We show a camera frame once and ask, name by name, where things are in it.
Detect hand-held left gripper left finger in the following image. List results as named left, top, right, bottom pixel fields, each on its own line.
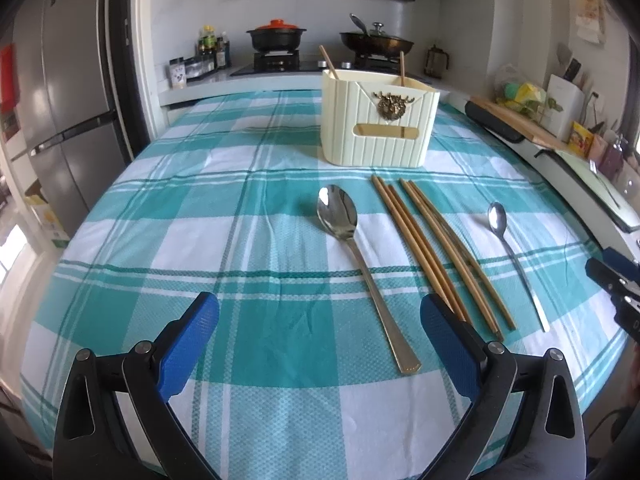
left=52, top=291, right=221, bottom=480

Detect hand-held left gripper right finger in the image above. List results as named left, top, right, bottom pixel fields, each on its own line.
left=420, top=292, right=587, bottom=480

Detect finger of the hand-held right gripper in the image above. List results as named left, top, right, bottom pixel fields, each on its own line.
left=602, top=247, right=640, bottom=286
left=585, top=257, right=640, bottom=341

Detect small steel spoon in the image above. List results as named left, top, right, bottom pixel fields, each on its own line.
left=486, top=201, right=551, bottom=333

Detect large steel spoon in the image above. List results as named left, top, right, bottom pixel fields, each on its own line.
left=316, top=185, right=422, bottom=376

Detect cream ribbed utensil holder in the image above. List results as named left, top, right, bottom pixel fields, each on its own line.
left=320, top=69, right=441, bottom=168

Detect mauve container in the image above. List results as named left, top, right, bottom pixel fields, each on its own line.
left=597, top=135, right=627, bottom=179

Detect teal checked tablecloth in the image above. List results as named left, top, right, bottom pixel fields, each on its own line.
left=20, top=87, right=631, bottom=480

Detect yellow packet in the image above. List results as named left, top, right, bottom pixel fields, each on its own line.
left=568, top=121, right=594, bottom=157

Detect wooden cutting board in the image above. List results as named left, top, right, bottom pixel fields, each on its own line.
left=470, top=95, right=571, bottom=151

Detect white knife block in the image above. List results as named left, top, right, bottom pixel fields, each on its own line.
left=545, top=74, right=587, bottom=142

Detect cardboard box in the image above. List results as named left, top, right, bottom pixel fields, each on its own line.
left=25, top=180, right=71, bottom=249

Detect black padded bar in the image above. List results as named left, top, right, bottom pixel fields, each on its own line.
left=465, top=100, right=523, bottom=143

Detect plastic bag with yellow contents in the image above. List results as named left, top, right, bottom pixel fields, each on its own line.
left=495, top=64, right=551, bottom=111

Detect kitchen knives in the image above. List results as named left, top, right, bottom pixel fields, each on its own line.
left=556, top=42, right=584, bottom=82

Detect grey refrigerator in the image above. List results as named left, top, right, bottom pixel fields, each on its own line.
left=0, top=0, right=131, bottom=241

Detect glass french press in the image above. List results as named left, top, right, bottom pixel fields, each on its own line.
left=426, top=46, right=449, bottom=80

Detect row of spice jars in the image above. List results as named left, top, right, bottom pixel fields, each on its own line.
left=184, top=55, right=216, bottom=82

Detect black wok with glass lid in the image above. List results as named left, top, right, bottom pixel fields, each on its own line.
left=340, top=22, right=416, bottom=57

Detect black pot with orange lid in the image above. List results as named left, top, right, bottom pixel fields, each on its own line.
left=246, top=19, right=307, bottom=53

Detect red fridge sticker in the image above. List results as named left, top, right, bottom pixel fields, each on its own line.
left=0, top=44, right=21, bottom=111

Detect wall calendar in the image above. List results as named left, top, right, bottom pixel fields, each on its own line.
left=575, top=0, right=608, bottom=46

